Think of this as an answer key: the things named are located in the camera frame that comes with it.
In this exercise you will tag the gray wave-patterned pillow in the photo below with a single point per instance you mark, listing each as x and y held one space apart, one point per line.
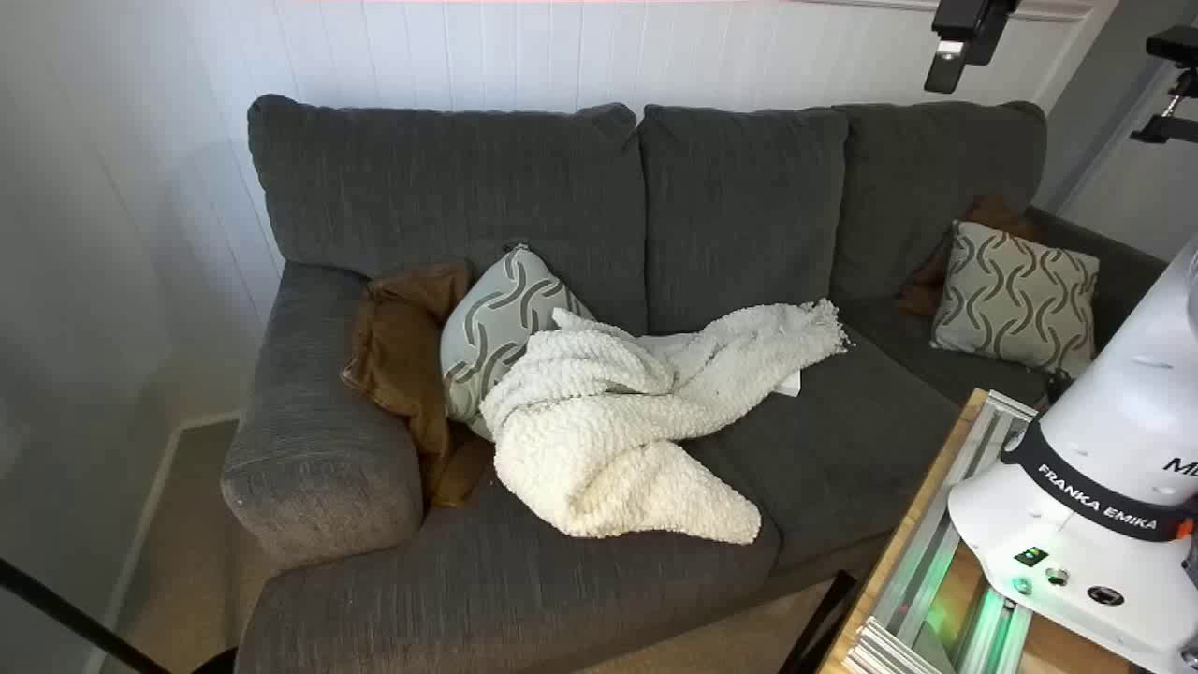
1016 303
493 320

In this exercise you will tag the black camera on mount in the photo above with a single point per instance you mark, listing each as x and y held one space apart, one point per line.
1175 87

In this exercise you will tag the aluminum extrusion frame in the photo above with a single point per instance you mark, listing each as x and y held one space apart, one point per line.
948 585

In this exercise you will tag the white knitted towel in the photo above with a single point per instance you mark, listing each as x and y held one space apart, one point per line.
601 424

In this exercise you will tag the black pole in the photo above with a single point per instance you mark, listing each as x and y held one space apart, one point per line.
817 625

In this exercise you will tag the black tripod leg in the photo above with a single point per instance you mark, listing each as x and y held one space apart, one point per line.
78 620

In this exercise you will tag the wide gray back cushion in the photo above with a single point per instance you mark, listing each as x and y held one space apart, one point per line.
436 189

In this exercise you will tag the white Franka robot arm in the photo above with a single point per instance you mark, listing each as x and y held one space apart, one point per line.
1111 450

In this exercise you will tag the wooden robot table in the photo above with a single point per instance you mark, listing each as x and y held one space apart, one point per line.
891 585

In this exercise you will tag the narrow gray back cushion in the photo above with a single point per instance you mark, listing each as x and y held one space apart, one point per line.
742 206

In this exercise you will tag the gray fabric sofa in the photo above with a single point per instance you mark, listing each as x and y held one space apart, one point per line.
527 585

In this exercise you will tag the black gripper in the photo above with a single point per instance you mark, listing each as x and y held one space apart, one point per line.
975 26

